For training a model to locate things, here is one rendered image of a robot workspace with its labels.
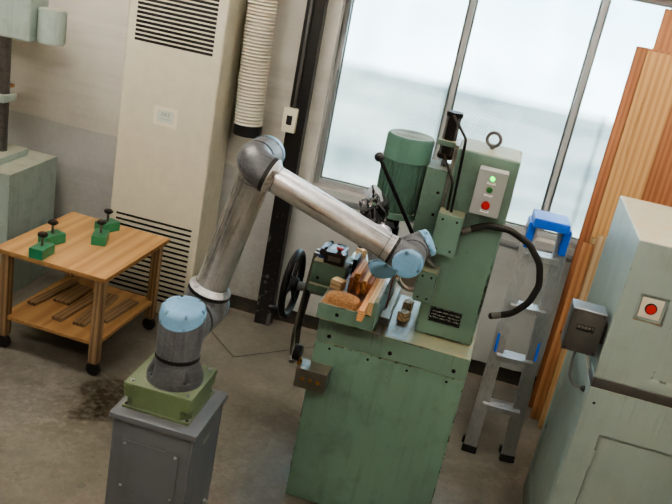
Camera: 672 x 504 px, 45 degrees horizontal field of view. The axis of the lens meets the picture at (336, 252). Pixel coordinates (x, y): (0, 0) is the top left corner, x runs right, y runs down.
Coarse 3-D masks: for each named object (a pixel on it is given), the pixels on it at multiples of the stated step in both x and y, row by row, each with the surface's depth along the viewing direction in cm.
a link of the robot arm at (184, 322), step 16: (176, 304) 263; (192, 304) 264; (160, 320) 260; (176, 320) 257; (192, 320) 258; (208, 320) 269; (160, 336) 261; (176, 336) 258; (192, 336) 260; (160, 352) 262; (176, 352) 260; (192, 352) 263
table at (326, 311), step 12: (348, 276) 317; (312, 288) 311; (324, 288) 310; (360, 300) 297; (384, 300) 305; (324, 312) 290; (336, 312) 289; (348, 312) 288; (348, 324) 289; (360, 324) 288; (372, 324) 287
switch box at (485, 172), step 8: (480, 168) 274; (488, 168) 276; (480, 176) 275; (488, 176) 274; (496, 176) 273; (504, 176) 273; (480, 184) 275; (488, 184) 275; (496, 184) 274; (504, 184) 274; (480, 192) 276; (496, 192) 275; (472, 200) 278; (480, 200) 277; (488, 200) 276; (496, 200) 276; (472, 208) 279; (480, 208) 278; (496, 208) 277; (488, 216) 278; (496, 216) 278
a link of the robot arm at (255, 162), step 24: (264, 144) 250; (240, 168) 246; (264, 168) 241; (288, 192) 242; (312, 192) 242; (312, 216) 244; (336, 216) 241; (360, 216) 242; (360, 240) 241; (384, 240) 240; (408, 240) 248; (408, 264) 239
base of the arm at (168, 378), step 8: (152, 360) 268; (160, 360) 263; (152, 368) 267; (160, 368) 263; (168, 368) 262; (176, 368) 262; (184, 368) 263; (192, 368) 265; (200, 368) 270; (152, 376) 264; (160, 376) 263; (168, 376) 262; (176, 376) 263; (184, 376) 264; (192, 376) 265; (200, 376) 269; (152, 384) 265; (160, 384) 263; (168, 384) 262; (176, 384) 263; (184, 384) 265; (192, 384) 266; (200, 384) 270
